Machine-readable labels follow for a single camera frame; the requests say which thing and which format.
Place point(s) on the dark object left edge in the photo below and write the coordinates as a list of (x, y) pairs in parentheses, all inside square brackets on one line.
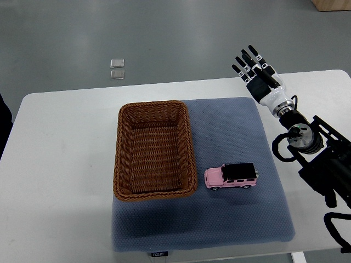
[(6, 124)]

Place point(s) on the brown wicker basket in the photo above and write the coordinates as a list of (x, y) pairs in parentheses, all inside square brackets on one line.
[(154, 152)]

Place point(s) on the lower floor socket plate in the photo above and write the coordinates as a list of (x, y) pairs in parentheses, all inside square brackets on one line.
[(117, 74)]

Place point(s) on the wooden box corner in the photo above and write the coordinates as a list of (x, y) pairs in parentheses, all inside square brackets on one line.
[(332, 5)]

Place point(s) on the upper floor socket plate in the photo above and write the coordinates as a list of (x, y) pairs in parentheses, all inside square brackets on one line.
[(117, 63)]

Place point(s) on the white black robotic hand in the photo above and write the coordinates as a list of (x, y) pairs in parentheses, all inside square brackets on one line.
[(264, 84)]

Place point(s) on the floor socket plate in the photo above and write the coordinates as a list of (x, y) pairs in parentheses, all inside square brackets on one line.
[(117, 74), (117, 63)]

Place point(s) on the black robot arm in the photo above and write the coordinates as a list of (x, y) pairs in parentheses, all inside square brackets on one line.
[(322, 152)]

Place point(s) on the blue-grey padded mat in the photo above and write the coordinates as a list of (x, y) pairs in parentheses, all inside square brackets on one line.
[(225, 131)]

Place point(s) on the pink toy car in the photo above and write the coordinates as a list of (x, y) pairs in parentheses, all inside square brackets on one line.
[(239, 175)]

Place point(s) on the white table leg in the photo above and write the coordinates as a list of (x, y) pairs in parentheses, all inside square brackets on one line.
[(298, 257)]

